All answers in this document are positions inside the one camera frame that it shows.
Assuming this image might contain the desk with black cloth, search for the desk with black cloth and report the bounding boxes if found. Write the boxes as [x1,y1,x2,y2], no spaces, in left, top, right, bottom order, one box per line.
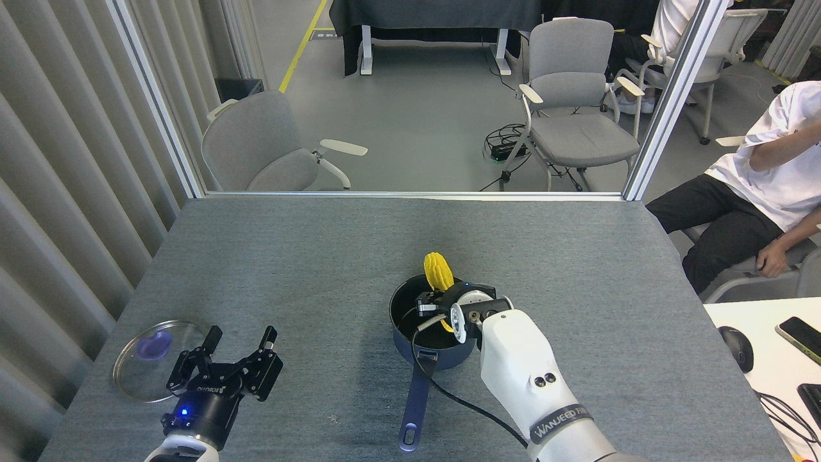
[329,0,543,77]

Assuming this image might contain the seated person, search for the seated person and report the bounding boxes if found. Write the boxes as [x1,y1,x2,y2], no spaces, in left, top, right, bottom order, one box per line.
[645,81,821,296]

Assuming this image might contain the glass pot lid blue knob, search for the glass pot lid blue knob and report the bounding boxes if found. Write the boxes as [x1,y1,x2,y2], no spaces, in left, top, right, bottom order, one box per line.
[113,320,214,404]

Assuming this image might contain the blue saucepan with long handle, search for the blue saucepan with long handle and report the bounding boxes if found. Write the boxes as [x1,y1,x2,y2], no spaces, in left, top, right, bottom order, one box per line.
[389,275,482,452]

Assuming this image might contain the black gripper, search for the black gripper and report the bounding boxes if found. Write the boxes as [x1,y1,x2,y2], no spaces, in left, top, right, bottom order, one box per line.
[160,325,284,450]
[416,281,497,318]

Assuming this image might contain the black power strip with cables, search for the black power strip with cables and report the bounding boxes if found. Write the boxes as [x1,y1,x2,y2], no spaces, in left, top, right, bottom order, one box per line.
[480,123,534,192]

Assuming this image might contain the white mesh office chair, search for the white mesh office chair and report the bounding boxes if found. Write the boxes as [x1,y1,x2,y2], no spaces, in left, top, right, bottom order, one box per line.
[625,9,768,145]

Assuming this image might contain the grey curtain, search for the grey curtain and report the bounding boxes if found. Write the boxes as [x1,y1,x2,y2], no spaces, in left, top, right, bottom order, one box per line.
[760,0,821,79]

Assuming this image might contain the silver frame post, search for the silver frame post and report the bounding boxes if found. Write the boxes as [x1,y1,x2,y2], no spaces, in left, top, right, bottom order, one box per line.
[106,0,206,200]
[622,0,729,201]

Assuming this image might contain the black cables on white table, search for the black cables on white table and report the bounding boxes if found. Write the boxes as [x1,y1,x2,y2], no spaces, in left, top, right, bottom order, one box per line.
[754,390,821,447]

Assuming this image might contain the person's left hand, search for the person's left hand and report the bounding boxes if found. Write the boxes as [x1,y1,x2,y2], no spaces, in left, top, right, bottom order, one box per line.
[757,239,790,278]

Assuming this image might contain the smartphone with green edge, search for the smartphone with green edge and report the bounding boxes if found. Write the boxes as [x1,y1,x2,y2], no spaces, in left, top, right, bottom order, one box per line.
[775,316,821,366]

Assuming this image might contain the grey chair with rounded back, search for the grey chair with rounded back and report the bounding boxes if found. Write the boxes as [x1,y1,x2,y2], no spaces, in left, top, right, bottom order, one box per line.
[201,90,368,192]

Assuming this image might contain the yellow corn cob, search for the yellow corn cob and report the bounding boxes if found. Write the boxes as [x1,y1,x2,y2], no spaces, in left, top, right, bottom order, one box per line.
[423,252,455,333]

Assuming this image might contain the grey chair under seated person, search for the grey chair under seated person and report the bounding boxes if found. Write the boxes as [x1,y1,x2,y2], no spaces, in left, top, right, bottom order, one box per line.
[683,136,821,304]

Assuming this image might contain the black box on floor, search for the black box on floor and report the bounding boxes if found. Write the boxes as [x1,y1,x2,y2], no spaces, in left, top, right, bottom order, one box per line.
[215,78,265,103]

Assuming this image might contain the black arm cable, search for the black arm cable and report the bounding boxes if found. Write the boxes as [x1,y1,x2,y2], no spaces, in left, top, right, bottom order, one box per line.
[410,314,530,450]

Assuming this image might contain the white side table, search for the white side table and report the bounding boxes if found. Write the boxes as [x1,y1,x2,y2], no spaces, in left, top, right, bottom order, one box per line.
[704,296,821,462]

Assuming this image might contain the person in background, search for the person in background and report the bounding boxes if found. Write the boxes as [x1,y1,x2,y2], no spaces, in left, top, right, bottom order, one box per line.
[606,0,735,115]

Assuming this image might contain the grey office chair white armrests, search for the grey office chair white armrests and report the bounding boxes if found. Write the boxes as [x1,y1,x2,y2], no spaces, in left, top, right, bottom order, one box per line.
[499,18,645,192]

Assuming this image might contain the silver frame rail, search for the silver frame rail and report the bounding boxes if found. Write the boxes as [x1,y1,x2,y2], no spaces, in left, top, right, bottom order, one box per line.
[204,191,626,201]

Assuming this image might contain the black computer mouse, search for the black computer mouse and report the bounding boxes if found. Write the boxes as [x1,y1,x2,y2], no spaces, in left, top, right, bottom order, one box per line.
[718,326,754,373]

